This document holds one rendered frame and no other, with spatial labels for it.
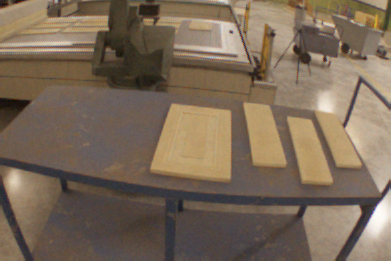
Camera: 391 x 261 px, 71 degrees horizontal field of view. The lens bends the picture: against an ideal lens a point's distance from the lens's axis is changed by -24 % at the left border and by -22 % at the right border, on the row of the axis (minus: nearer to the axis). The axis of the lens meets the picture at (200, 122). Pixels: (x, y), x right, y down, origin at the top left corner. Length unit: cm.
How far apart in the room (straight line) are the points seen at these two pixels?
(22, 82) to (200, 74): 197
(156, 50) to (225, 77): 95
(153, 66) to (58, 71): 138
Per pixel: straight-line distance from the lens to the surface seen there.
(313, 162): 130
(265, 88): 313
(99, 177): 112
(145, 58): 228
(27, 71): 360
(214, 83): 307
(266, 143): 134
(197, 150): 123
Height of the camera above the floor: 172
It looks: 28 degrees down
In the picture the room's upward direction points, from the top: 6 degrees clockwise
